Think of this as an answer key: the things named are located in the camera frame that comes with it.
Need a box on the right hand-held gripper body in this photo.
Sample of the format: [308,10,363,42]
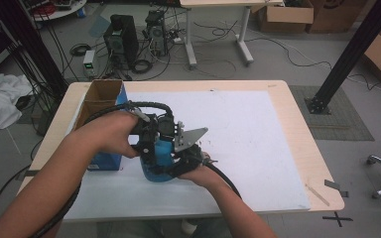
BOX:
[168,121,210,179]

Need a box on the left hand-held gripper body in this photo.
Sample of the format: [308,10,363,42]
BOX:
[129,113,177,157]

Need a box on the blue cardboard box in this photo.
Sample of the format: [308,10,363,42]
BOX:
[73,78,130,173]

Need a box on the person's right hand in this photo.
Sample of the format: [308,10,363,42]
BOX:
[178,163,220,187]

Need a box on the person's left hand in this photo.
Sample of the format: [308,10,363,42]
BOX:
[88,111,141,159]

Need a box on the white foam board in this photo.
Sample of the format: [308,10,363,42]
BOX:
[63,89,312,222]

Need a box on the small white power supply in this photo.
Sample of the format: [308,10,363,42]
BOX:
[81,49,97,79]

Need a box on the black computer tower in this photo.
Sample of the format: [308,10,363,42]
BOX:
[103,13,141,69]

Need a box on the open computer chassis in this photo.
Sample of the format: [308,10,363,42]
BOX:
[144,9,169,58]

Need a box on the wooden table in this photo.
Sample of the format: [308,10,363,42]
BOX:
[18,78,345,222]

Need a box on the white-legged desk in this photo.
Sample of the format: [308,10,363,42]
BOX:
[179,0,285,67]

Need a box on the thin wooden stick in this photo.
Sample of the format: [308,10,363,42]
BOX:
[305,183,330,207]

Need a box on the round white table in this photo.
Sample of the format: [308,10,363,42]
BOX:
[22,0,88,23]

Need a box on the white cloth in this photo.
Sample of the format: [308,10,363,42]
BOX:
[0,72,35,133]

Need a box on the grey tape strip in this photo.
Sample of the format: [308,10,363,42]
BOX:
[323,178,349,198]

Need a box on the small open cardboard box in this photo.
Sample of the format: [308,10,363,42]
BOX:
[257,0,316,34]

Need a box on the grey floor mat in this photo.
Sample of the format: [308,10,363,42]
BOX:
[288,84,375,142]

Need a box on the large brown cardboard box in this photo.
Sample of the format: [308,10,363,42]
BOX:
[306,0,381,35]

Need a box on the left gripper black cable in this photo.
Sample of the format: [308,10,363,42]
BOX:
[29,100,175,238]

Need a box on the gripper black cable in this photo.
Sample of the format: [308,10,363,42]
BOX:
[29,100,175,238]
[204,161,243,200]

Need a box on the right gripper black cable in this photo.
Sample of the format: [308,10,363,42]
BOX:
[204,161,243,200]

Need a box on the large coiled black cable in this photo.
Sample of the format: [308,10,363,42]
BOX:
[130,59,154,75]

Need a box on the small coiled black cable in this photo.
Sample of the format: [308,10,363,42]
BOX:
[69,43,92,58]

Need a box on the long black floor cable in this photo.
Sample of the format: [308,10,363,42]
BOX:
[243,19,381,100]

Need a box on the black stand with cables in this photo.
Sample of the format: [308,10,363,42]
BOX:
[0,0,69,100]

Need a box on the black metal post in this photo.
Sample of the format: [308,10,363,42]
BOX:
[305,0,381,115]

